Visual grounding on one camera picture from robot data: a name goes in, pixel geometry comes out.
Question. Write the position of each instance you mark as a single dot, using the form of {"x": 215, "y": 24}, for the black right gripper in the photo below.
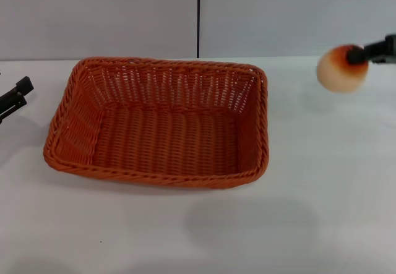
{"x": 390, "y": 48}

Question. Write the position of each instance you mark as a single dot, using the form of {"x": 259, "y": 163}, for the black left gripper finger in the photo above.
{"x": 15, "y": 104}
{"x": 24, "y": 84}

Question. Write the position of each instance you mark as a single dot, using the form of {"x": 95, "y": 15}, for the round toasted bread bun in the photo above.
{"x": 335, "y": 73}

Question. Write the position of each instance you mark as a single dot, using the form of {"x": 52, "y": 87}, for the orange woven rectangular basket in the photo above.
{"x": 173, "y": 131}

